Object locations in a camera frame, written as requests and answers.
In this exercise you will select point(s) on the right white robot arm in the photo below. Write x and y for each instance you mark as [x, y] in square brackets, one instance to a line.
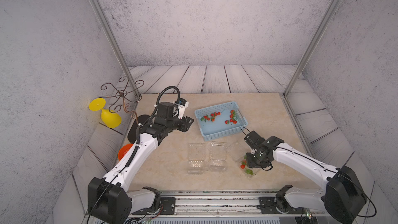
[340, 193]

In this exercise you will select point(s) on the strawberry cluster in basket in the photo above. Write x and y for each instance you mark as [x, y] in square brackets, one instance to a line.
[211, 117]
[233, 118]

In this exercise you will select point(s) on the aluminium frame post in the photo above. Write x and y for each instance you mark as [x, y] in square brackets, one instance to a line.
[325, 20]
[98, 10]

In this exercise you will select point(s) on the light blue perforated basket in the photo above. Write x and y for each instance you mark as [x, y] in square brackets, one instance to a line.
[218, 129]

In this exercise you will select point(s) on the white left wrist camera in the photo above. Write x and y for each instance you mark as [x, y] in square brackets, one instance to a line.
[181, 105]

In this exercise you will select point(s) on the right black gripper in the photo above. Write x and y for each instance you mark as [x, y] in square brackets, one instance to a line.
[250, 164]

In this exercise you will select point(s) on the strawberry cluster right in basket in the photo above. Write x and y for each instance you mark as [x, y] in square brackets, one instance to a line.
[233, 118]

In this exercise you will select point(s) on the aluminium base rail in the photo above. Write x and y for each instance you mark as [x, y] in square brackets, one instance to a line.
[213, 207]

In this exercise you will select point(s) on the yellow plastic goblet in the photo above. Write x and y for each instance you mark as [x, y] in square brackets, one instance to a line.
[109, 118]

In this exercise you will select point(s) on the orange plastic bowl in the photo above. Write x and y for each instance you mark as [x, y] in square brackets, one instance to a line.
[122, 152]

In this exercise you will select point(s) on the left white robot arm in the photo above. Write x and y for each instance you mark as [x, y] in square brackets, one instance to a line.
[108, 199]

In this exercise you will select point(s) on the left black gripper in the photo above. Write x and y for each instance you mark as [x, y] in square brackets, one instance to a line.
[185, 124]

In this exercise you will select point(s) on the aluminium frame post right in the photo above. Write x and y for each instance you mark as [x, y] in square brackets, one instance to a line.
[325, 20]

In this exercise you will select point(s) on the strawberry cluster left in basket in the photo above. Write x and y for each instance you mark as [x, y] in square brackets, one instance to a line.
[211, 117]

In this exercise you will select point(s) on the clear clamshell container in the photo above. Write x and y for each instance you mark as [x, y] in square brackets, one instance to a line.
[237, 152]
[217, 157]
[196, 158]

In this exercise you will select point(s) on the aluminium frame post left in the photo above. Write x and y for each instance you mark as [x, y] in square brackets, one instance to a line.
[98, 10]

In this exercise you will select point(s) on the dark wire jewellery stand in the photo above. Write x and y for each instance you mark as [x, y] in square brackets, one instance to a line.
[123, 101]

